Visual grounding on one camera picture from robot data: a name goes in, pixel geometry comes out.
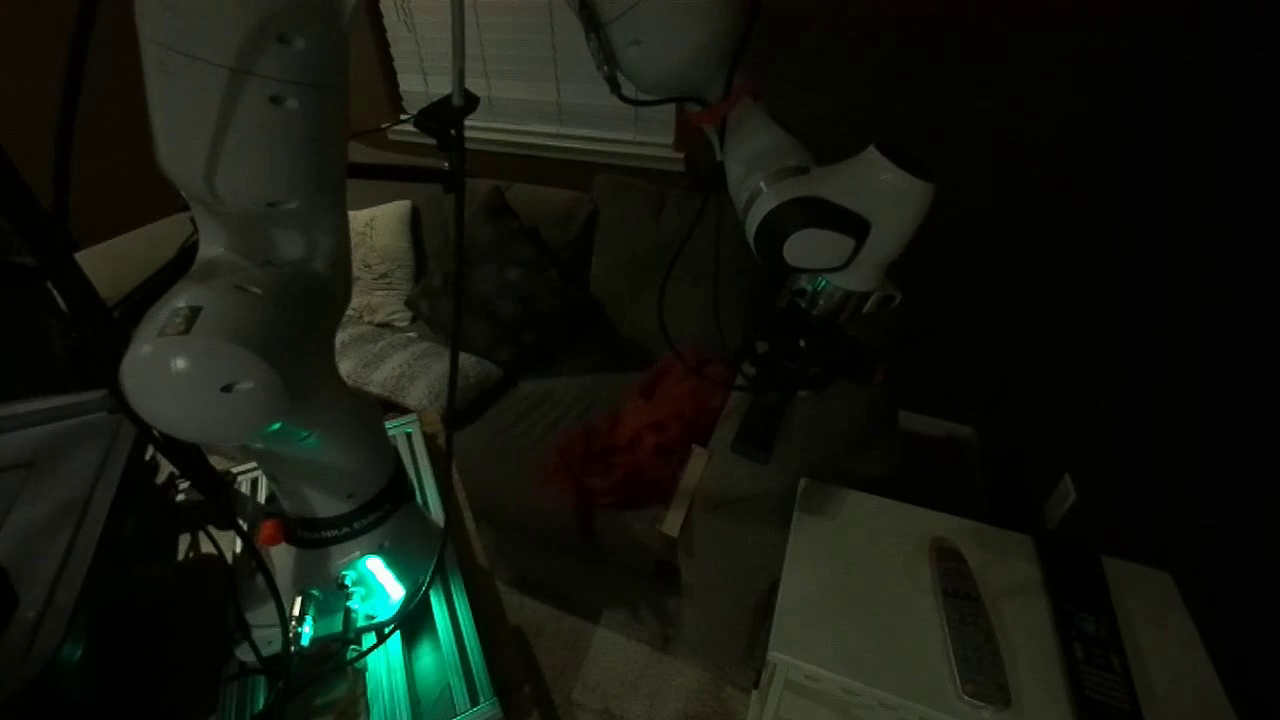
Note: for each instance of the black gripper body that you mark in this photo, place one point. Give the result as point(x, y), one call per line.
point(827, 342)

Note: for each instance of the long black remote control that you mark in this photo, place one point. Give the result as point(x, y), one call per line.
point(760, 426)

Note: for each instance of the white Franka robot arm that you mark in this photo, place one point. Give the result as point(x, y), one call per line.
point(243, 200)

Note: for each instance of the green lit robot base cart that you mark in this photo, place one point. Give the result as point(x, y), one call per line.
point(402, 625)

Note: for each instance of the grey remote control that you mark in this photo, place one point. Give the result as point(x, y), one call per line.
point(969, 621)

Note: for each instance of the grey upholstered armchair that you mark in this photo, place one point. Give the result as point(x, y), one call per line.
point(745, 532)

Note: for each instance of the dark sofa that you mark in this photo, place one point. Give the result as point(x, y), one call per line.
point(627, 255)

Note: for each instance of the white lattice side table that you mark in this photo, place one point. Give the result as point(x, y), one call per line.
point(867, 601)

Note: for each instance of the dark patterned throw pillow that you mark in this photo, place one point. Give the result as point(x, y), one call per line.
point(514, 273)

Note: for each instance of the black tripod stand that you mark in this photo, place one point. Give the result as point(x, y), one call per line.
point(457, 240)

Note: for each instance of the white window blinds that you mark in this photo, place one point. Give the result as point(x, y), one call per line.
point(532, 65)

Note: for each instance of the white crumpled throw blanket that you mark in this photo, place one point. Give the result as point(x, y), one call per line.
point(406, 360)

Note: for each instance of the white throw pillow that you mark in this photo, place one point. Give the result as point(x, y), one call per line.
point(382, 260)

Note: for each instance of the grey bag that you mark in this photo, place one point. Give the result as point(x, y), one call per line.
point(63, 520)

